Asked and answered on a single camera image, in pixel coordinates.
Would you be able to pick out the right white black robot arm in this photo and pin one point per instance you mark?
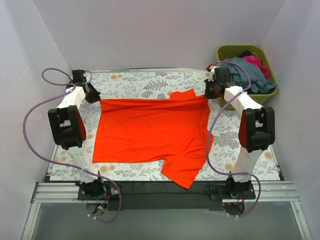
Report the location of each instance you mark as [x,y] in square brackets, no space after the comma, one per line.
[256,130]

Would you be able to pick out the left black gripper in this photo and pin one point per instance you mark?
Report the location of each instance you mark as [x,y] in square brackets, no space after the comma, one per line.
[92,94]

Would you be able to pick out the floral patterned table mat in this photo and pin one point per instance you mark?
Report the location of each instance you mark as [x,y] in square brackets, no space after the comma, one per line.
[159,85]

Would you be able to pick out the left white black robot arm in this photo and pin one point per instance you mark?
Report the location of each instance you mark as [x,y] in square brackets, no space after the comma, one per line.
[69,131]

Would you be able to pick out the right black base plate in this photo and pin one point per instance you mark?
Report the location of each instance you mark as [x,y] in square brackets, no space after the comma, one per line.
[219,192]

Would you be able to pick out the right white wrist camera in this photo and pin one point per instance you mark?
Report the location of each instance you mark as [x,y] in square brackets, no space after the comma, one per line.
[210,72]

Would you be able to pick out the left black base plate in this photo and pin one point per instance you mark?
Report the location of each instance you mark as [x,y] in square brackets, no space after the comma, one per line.
[110,191]

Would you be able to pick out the olive green plastic bin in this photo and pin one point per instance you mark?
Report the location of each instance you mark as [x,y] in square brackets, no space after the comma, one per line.
[230,51]

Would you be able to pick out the orange t-shirt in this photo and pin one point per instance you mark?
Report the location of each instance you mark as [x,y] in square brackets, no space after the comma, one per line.
[174,130]

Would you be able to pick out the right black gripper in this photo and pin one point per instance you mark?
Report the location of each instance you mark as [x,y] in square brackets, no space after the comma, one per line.
[208,92]

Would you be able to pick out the aluminium frame rail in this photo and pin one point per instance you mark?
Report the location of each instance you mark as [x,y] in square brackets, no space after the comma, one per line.
[67,192]

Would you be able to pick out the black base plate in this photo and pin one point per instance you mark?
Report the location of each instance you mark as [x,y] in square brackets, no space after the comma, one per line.
[110,191]
[219,192]

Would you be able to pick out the pink t-shirt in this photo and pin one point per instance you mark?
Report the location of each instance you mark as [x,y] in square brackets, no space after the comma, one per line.
[257,62]

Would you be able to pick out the grey-blue t-shirt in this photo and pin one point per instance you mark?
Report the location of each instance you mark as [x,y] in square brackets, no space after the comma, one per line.
[259,83]

